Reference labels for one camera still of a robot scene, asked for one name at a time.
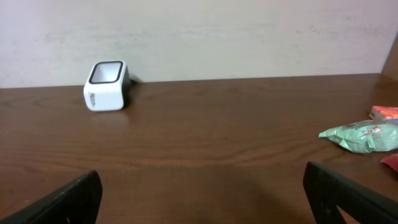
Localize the teal snack packet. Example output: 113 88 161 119
318 120 397 154

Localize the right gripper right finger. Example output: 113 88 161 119
303 162 397 224

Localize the white barcode scanner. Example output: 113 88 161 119
83 60 131 111

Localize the small orange snack packet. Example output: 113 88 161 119
369 106 398 121

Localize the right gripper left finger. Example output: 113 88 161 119
1 170 103 224

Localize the red purple snack bag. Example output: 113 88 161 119
380 153 398 173

